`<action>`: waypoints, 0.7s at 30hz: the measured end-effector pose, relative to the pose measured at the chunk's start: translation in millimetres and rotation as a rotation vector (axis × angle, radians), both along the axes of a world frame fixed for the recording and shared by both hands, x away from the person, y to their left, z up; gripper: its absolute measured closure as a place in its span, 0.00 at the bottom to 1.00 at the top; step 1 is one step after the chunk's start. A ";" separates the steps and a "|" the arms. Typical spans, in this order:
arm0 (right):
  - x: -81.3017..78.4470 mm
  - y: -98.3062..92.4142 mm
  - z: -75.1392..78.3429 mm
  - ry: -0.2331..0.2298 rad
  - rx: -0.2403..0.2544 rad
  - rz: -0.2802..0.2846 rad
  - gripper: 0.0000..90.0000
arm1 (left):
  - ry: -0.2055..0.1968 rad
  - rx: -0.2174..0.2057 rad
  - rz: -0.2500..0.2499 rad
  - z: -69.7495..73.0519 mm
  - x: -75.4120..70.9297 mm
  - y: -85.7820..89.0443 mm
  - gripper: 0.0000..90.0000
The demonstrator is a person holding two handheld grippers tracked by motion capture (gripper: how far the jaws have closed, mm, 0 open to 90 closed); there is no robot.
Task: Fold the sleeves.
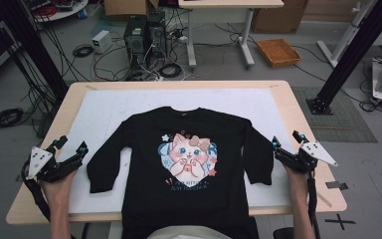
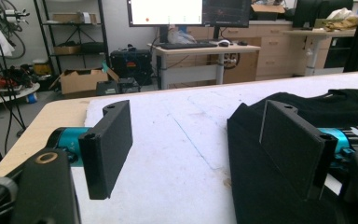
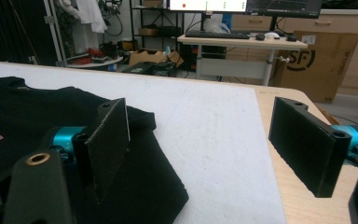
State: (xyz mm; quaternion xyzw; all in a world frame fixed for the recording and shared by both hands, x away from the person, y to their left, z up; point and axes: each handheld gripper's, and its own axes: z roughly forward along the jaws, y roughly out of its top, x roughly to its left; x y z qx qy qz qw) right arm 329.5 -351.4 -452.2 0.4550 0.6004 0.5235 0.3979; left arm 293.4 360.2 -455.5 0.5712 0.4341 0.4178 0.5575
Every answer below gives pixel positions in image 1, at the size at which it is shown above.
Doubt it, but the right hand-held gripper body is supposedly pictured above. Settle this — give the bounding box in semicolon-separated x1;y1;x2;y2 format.
280;140;339;175

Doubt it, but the black corrugated right gripper cable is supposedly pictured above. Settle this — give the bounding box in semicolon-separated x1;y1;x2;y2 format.
306;168;322;239

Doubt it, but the black sweatshirt with cat print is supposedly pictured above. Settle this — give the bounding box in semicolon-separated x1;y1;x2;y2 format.
86;106;276;224

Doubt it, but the white power supply box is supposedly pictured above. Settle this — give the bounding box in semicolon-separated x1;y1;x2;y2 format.
91;29;113;54

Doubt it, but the orange wicker tray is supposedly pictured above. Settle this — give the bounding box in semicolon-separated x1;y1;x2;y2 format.
256;38;302;69

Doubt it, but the black aluminium frame post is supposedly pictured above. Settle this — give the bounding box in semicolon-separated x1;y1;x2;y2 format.
306;0;382;116
0;0;69;101

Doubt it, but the white table leg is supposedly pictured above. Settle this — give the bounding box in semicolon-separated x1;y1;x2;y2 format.
107;221;123;239

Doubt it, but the black computer tower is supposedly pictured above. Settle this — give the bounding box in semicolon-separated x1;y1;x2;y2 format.
123;15;148;64
146;11;168;60

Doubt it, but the white foam mat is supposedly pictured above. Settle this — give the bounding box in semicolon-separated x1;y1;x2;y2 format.
58;88;309;215

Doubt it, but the round white table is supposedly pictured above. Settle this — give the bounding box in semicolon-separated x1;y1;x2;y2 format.
23;0;90;24

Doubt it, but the person's right hand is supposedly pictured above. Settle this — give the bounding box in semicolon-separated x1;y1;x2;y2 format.
283;164;310;202

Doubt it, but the person's dark clothing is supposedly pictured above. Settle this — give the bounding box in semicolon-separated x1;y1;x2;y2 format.
121;218;261;239

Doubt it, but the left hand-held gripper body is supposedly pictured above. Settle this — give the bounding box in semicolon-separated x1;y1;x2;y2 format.
21;145;83;183

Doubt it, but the white desk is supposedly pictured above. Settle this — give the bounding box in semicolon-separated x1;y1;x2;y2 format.
177;0;285;70

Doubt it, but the white metal stand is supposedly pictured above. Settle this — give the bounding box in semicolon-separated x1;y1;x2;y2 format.
316;0;379;69

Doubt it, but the thin wooden stick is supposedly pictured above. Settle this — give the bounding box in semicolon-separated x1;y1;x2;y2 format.
316;190;333;208

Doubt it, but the black corrugated left gripper cable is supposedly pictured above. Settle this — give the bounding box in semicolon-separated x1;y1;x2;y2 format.
20;160;53;223

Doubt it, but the cardboard box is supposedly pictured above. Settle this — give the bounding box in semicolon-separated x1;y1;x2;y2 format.
252;0;309;34
103;0;160;22

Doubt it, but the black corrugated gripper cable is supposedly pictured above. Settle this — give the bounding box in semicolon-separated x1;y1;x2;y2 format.
20;160;53;223
306;168;322;239

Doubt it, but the coiled black cable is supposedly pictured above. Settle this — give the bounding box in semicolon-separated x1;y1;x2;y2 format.
72;44;95;58
0;108;25;130
158;63;183;79

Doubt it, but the grey floor mat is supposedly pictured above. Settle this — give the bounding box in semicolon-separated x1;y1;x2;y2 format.
291;87;378;143

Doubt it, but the person's left hand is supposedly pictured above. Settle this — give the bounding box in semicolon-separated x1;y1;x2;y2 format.
41;169;78;214

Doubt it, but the person's white clothing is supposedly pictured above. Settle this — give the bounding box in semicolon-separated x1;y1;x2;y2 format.
145;225;233;239

